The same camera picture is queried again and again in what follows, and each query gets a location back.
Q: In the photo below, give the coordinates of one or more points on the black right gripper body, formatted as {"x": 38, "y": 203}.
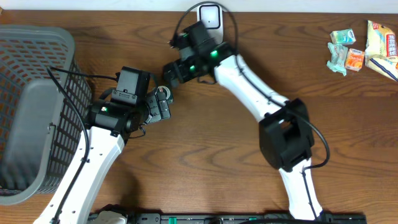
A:
{"x": 186, "y": 68}

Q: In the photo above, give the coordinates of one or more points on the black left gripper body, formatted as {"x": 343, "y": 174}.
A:
{"x": 157, "y": 109}

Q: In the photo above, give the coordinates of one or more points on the dark green round-label box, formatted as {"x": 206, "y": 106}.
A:
{"x": 168, "y": 93}

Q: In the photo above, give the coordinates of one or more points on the teal wrapper packet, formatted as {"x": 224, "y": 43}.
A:
{"x": 338, "y": 57}

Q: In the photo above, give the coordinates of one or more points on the green tissue pack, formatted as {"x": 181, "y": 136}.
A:
{"x": 343, "y": 37}

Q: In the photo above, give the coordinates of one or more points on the orange snack packet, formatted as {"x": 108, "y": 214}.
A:
{"x": 354, "y": 60}

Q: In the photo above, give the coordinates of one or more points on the yellow snack chip bag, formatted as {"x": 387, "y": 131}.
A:
{"x": 381, "y": 50}

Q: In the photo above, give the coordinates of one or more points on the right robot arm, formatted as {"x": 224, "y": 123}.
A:
{"x": 285, "y": 132}

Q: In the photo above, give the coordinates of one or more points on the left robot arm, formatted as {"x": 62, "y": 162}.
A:
{"x": 110, "y": 124}

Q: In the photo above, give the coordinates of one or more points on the white barcode scanner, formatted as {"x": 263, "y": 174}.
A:
{"x": 211, "y": 16}

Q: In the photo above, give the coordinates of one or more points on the grey plastic shopping basket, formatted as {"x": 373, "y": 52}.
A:
{"x": 42, "y": 95}

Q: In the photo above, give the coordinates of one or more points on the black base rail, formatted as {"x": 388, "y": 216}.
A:
{"x": 156, "y": 218}

